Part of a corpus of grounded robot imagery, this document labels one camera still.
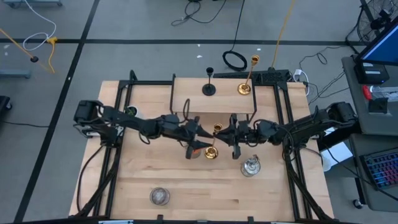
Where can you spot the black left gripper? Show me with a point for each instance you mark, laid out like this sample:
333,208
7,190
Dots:
188,130

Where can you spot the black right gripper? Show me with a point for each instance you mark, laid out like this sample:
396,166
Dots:
245,133

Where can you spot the orange candle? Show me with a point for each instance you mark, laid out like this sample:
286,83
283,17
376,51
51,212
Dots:
196,153

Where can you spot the tall gold candlestick holder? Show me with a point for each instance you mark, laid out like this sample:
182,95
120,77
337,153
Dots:
244,89
211,153

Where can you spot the black candlestick holder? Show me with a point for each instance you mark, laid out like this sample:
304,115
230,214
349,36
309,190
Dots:
209,90

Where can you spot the white candle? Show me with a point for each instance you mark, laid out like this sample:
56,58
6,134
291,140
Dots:
159,196

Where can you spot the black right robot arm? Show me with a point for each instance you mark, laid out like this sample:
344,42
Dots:
304,127

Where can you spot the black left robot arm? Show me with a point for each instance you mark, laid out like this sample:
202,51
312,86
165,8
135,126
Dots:
130,121

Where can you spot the glass jar candle with tag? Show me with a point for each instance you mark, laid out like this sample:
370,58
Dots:
250,168

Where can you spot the black power strip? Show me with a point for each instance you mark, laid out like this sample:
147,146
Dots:
264,76

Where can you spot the white pot with plant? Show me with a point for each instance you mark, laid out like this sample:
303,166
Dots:
133,111

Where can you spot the white power adapter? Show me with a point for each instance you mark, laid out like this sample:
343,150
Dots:
299,74

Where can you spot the grey desk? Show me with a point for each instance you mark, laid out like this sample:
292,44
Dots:
360,118

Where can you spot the black box device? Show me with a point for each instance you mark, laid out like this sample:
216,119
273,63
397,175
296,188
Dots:
371,73

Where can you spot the backlit colourful keyboard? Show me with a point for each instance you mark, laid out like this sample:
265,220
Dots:
384,169

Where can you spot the computer monitor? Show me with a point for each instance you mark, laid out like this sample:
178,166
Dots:
382,46

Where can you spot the black floor fan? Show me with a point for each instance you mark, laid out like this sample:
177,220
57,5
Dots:
370,21

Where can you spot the orange rod with black ball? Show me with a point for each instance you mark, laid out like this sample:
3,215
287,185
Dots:
34,59

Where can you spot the wooden shelf with black frame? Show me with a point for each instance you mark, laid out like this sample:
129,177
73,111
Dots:
224,99

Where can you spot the black aluminium rig frame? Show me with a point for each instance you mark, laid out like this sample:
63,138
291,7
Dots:
146,82

